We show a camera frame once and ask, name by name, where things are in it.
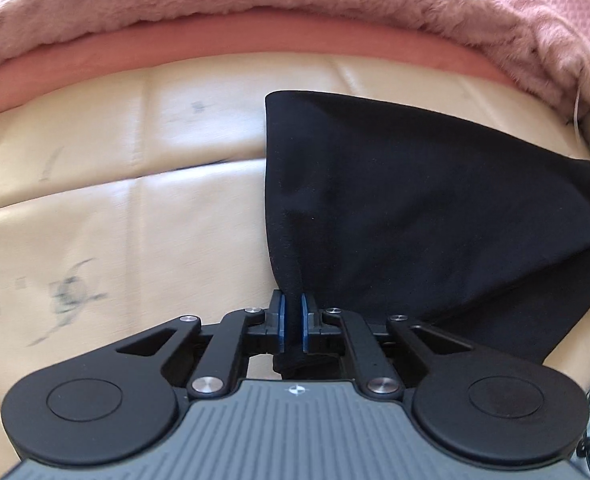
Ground black pants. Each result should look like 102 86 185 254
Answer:
264 90 590 381

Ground salmon bed sheet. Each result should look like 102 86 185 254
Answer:
0 10 520 126

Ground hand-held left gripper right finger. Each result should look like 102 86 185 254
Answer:
300 292 476 399

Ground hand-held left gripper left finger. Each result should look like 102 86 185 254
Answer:
117 290 288 399

